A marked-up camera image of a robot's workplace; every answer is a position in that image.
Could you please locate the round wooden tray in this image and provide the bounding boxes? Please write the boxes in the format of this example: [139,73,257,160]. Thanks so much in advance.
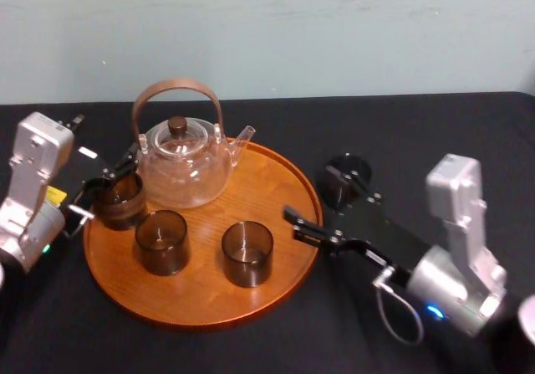
[82,137,324,334]

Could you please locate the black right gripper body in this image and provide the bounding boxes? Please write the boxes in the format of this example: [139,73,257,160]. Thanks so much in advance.
[329,190,432,287]

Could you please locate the glass teapot with wooden handle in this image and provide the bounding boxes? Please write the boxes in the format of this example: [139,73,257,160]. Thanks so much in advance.
[131,78,257,208]

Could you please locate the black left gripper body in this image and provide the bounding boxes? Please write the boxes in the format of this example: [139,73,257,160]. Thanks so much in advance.
[43,145,119,235]

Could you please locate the smoky brown glass cup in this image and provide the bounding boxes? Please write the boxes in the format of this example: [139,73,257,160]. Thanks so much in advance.
[316,152,374,213]
[221,220,275,289]
[133,209,191,277]
[93,172,149,232]

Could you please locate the glass teapot lid, wooden knob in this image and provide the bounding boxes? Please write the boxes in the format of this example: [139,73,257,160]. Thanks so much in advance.
[160,115,209,158]

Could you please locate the black table cloth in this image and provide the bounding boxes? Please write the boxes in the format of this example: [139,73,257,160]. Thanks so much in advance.
[0,91,535,374]

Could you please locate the grey right gripper cable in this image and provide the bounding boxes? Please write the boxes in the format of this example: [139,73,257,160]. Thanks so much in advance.
[373,266,425,346]

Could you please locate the dark left gripper cable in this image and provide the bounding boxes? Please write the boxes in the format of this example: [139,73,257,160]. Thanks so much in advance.
[62,205,95,239]

